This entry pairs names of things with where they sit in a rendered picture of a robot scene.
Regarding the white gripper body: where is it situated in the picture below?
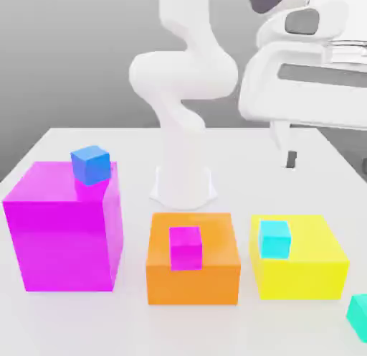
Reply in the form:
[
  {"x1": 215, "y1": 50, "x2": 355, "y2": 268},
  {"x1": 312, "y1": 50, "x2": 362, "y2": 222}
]
[{"x1": 237, "y1": 41, "x2": 367, "y2": 131}]

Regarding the small cyan cube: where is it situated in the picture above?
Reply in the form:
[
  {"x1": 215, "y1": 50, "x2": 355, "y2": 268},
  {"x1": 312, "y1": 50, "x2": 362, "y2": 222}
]
[{"x1": 258, "y1": 220, "x2": 293, "y2": 260}]

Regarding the small magenta cube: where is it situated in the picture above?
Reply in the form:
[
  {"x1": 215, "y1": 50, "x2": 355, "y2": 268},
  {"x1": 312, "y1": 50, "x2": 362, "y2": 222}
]
[{"x1": 168, "y1": 225, "x2": 204, "y2": 272}]

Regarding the small teal cube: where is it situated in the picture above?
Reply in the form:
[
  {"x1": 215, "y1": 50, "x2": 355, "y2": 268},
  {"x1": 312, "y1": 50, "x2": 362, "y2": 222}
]
[{"x1": 345, "y1": 293, "x2": 367, "y2": 344}]

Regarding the small blue cube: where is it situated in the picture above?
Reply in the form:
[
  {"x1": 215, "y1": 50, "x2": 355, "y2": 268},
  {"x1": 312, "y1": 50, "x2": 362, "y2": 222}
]
[{"x1": 70, "y1": 144, "x2": 113, "y2": 187}]

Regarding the large yellow box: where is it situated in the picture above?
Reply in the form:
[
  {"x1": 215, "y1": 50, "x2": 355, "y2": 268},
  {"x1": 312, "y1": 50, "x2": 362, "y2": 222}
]
[{"x1": 248, "y1": 214, "x2": 351, "y2": 301}]

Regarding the large orange box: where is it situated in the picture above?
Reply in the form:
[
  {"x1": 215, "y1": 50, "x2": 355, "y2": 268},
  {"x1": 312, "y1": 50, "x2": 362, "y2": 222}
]
[{"x1": 145, "y1": 212, "x2": 242, "y2": 306}]

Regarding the large magenta box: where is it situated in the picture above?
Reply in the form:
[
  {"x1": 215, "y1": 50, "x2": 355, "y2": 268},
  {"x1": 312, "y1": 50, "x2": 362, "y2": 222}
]
[{"x1": 1, "y1": 160, "x2": 125, "y2": 293}]

